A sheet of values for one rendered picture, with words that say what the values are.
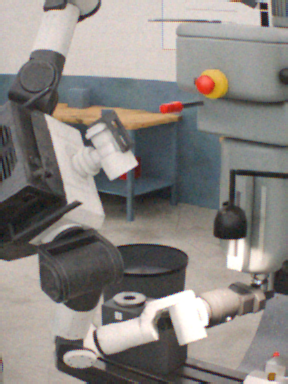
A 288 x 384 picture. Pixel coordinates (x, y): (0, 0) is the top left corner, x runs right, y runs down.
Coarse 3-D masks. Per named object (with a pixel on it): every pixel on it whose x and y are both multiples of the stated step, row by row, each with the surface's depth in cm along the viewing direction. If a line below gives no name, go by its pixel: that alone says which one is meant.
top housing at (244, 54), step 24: (192, 24) 142; (216, 24) 139; (240, 24) 160; (192, 48) 142; (216, 48) 138; (240, 48) 135; (264, 48) 133; (192, 72) 143; (240, 72) 136; (264, 72) 134; (240, 96) 138; (264, 96) 136
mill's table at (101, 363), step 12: (60, 360) 208; (96, 360) 201; (108, 360) 202; (192, 360) 201; (72, 372) 204; (84, 372) 201; (96, 372) 197; (108, 372) 194; (120, 372) 194; (132, 372) 195; (144, 372) 194; (180, 372) 193; (192, 372) 193; (204, 372) 193; (216, 372) 193; (228, 372) 192; (240, 372) 191
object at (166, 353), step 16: (112, 304) 198; (128, 304) 195; (144, 304) 198; (112, 320) 197; (128, 320) 194; (160, 336) 190; (176, 336) 193; (128, 352) 197; (144, 352) 194; (160, 352) 191; (176, 352) 194; (144, 368) 195; (160, 368) 192
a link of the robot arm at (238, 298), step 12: (228, 288) 162; (240, 288) 167; (252, 288) 166; (228, 300) 159; (240, 300) 162; (252, 300) 163; (264, 300) 163; (228, 312) 159; (240, 312) 162; (252, 312) 164
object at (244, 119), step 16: (208, 112) 154; (224, 112) 152; (240, 112) 149; (256, 112) 146; (272, 112) 144; (208, 128) 155; (224, 128) 153; (240, 128) 150; (256, 128) 147; (272, 128) 145; (272, 144) 147
